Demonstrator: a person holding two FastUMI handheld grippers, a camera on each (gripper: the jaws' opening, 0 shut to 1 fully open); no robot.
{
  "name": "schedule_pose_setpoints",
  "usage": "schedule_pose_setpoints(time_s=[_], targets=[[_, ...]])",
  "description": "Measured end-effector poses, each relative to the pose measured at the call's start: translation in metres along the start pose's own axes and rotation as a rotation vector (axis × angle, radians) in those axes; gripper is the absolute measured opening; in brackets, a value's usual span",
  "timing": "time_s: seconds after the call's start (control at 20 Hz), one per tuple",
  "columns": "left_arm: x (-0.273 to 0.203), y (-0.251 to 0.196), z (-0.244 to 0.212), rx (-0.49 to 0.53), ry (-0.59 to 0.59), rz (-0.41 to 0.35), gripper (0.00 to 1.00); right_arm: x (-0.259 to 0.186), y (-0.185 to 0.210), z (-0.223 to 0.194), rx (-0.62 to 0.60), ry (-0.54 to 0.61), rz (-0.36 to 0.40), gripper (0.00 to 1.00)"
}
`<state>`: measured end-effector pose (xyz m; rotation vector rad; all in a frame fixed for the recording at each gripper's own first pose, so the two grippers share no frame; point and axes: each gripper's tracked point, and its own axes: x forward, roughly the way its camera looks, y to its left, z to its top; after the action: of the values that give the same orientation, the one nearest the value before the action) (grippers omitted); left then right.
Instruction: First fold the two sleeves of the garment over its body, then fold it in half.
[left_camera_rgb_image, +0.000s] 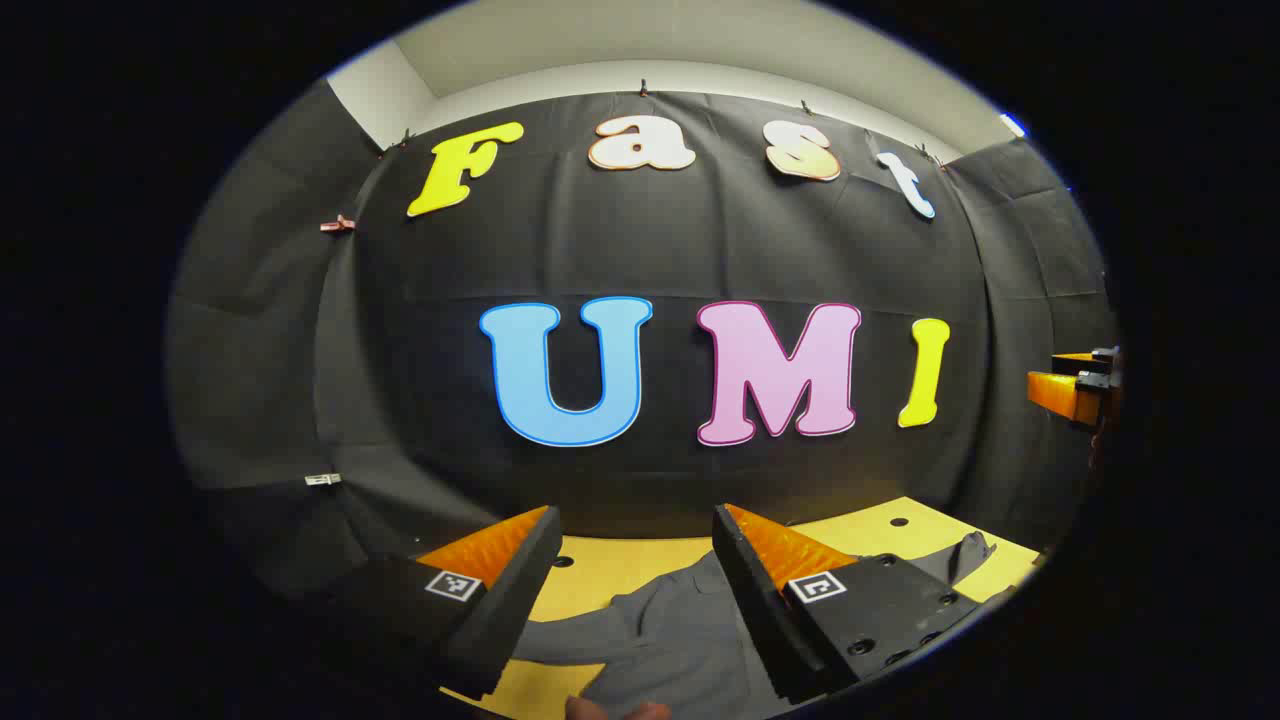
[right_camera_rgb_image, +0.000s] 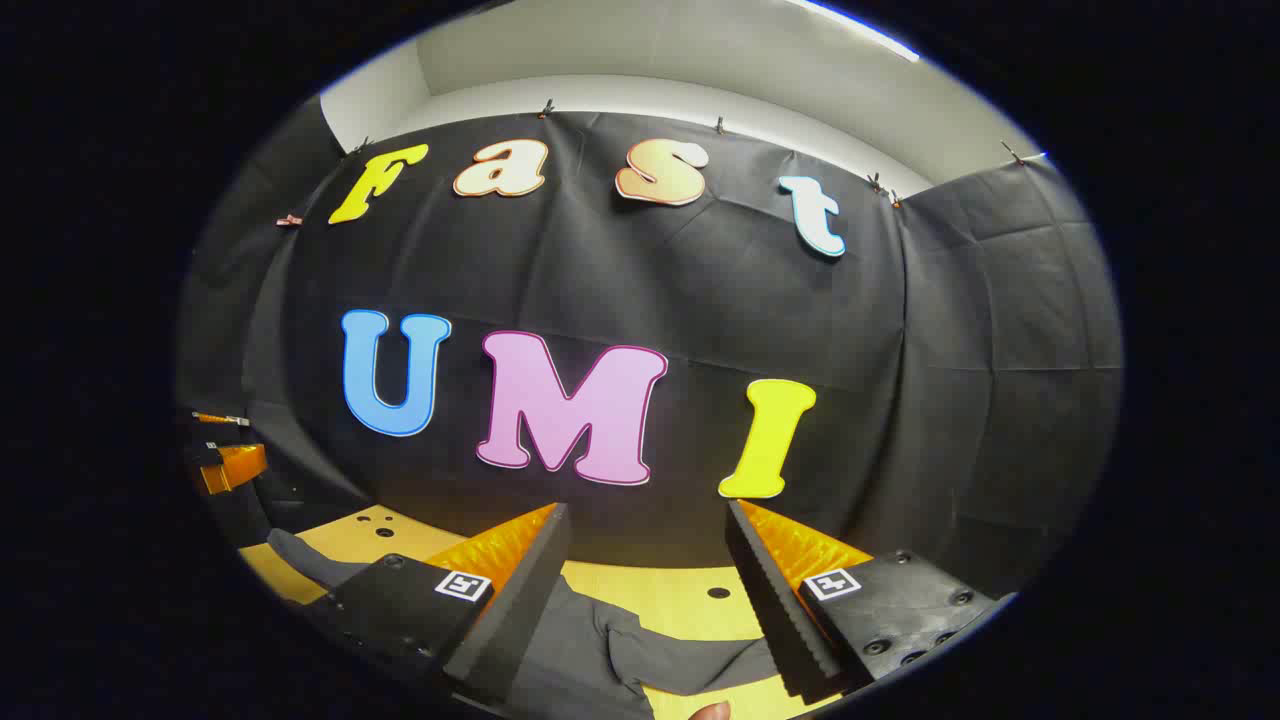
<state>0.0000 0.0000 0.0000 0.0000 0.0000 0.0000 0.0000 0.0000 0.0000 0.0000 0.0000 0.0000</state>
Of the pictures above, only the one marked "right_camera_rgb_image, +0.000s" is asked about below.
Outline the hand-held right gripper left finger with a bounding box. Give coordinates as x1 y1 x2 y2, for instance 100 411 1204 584
300 502 573 706

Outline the grey polo shirt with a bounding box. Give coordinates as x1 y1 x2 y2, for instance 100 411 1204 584
265 528 801 720

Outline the black backdrop cloth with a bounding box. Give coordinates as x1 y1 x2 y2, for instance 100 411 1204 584
175 108 1126 601

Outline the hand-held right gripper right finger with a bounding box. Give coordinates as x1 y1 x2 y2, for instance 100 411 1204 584
725 498 1001 701

